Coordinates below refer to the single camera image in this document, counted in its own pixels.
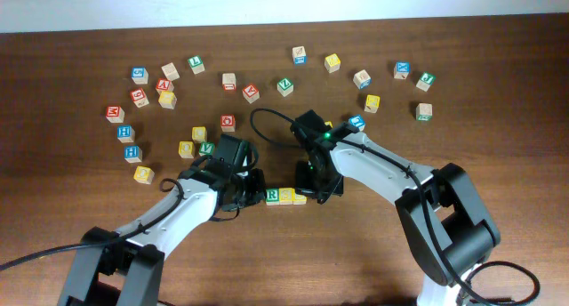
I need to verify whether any blue letter H lower block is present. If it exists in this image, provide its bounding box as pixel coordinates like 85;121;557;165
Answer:
124;145;142;163

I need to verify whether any yellow block centre left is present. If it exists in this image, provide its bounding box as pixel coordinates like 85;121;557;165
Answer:
191;126;207;143

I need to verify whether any green letter V block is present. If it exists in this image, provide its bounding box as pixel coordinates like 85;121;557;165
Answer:
198;141;215;156

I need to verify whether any blue letter h block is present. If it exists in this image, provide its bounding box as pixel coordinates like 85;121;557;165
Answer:
116;125;135;143
124;145;142;163

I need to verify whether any red letter M block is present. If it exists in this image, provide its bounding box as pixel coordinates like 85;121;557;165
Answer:
105;106;124;124

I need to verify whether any green letter J block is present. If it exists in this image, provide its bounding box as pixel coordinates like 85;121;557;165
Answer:
416;72;436;92

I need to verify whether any yellow block right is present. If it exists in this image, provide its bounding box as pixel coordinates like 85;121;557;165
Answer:
365;94;381;113

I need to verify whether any red letter V block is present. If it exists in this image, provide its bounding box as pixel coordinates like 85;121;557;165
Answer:
156;78;174;94

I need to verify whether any wooden block red side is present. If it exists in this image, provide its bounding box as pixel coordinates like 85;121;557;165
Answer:
221;73;236;91

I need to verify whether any yellow block top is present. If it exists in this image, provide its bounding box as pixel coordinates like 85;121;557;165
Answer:
324;53;341;73

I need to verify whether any blue letter K block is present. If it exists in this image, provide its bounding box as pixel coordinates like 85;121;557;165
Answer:
393;61;410;80

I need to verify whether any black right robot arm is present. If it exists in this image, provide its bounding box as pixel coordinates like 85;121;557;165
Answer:
291;110;501;305

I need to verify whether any green letter T block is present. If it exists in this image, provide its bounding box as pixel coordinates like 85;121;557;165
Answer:
188;55;205;75

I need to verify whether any blue number 5 block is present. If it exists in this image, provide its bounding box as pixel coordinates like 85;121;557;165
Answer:
131;67;149;85

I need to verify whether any green letter R block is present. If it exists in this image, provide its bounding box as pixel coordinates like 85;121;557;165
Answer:
265;189;280;205

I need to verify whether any red letter A block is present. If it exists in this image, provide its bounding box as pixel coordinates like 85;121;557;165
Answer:
242;84;260;103

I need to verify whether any plain wooden block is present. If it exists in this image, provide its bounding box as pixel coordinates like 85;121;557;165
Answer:
162;62;180;81

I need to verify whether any yellow letter O block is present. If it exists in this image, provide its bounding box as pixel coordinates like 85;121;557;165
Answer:
133;165;155;184

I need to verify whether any green letter Z block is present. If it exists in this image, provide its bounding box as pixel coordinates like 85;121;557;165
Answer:
276;77;294;97

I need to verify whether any blue letter H upper block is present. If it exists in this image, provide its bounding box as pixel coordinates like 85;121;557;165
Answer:
116;125;135;143

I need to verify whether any red number 9 block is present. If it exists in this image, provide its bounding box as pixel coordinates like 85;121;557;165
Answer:
130;88;149;108

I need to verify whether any wooden block blue side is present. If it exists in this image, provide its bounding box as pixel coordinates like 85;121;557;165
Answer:
292;46;307;65

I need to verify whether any red letter O block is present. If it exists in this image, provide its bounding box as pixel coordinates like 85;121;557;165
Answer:
220;115;236;133

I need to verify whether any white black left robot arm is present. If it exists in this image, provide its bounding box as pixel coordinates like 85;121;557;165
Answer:
58;134;266;306

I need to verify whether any yellow letter S block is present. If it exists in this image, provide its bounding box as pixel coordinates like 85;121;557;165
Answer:
293;194;307;205
278;188;295;205

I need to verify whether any wooden block blue D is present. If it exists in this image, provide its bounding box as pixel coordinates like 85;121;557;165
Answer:
353;69;372;89

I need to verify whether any blue letter I block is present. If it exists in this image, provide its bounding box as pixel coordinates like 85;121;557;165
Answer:
348;115;365;131

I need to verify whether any wooden block green R side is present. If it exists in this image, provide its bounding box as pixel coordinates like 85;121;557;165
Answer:
415;103;433;121

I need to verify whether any yellow block near 9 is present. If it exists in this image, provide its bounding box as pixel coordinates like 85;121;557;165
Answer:
158;92;177;109

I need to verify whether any yellow block beside V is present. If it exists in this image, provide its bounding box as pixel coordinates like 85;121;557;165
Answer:
178;141;195;159

